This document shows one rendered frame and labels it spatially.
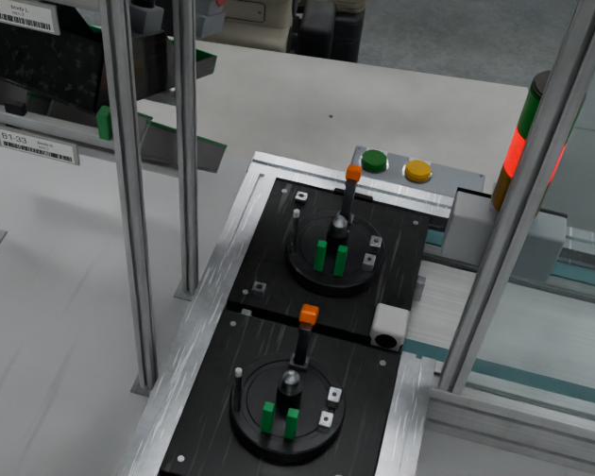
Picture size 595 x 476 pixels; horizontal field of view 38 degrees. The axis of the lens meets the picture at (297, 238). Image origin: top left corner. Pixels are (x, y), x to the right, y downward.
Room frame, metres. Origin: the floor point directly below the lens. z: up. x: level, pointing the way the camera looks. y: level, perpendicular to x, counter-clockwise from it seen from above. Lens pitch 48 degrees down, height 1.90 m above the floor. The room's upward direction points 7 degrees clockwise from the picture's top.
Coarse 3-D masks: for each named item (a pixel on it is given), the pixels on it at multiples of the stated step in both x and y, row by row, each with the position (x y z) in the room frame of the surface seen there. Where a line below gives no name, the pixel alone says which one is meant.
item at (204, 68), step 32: (0, 32) 0.72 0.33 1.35; (32, 32) 0.72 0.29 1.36; (64, 32) 0.71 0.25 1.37; (96, 32) 0.88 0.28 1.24; (160, 32) 0.79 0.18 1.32; (0, 64) 0.71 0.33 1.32; (32, 64) 0.70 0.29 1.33; (64, 64) 0.69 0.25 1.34; (96, 64) 0.69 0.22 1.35; (160, 64) 0.78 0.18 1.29; (64, 96) 0.68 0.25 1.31; (96, 96) 0.67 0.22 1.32
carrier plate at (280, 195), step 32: (288, 192) 0.92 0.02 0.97; (320, 192) 0.92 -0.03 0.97; (288, 224) 0.85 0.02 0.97; (384, 224) 0.87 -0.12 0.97; (416, 224) 0.88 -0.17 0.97; (256, 256) 0.78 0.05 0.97; (416, 256) 0.82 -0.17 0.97; (288, 288) 0.73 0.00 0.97; (384, 288) 0.75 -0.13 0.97; (288, 320) 0.69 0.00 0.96; (320, 320) 0.69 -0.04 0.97; (352, 320) 0.69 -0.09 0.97
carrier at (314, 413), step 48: (240, 336) 0.65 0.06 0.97; (288, 336) 0.66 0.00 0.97; (240, 384) 0.53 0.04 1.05; (288, 384) 0.54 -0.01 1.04; (336, 384) 0.58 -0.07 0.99; (384, 384) 0.60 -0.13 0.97; (192, 432) 0.50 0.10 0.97; (240, 432) 0.50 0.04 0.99; (288, 432) 0.50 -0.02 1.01; (336, 432) 0.52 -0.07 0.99
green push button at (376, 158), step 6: (372, 150) 1.03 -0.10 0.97; (378, 150) 1.03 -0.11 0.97; (366, 156) 1.01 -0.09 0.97; (372, 156) 1.01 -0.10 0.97; (378, 156) 1.01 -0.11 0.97; (384, 156) 1.02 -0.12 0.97; (366, 162) 1.00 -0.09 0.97; (372, 162) 1.00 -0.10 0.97; (378, 162) 1.00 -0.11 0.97; (384, 162) 1.00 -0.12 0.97; (366, 168) 0.99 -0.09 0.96; (372, 168) 0.99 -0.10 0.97; (378, 168) 0.99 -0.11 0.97
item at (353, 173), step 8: (352, 168) 0.87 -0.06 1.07; (360, 168) 0.88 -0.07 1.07; (352, 176) 0.87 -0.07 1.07; (360, 176) 0.87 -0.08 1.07; (352, 184) 0.85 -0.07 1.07; (352, 192) 0.86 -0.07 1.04; (344, 200) 0.86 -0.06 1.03; (352, 200) 0.86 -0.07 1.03; (344, 208) 0.85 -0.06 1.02; (344, 216) 0.85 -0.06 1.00
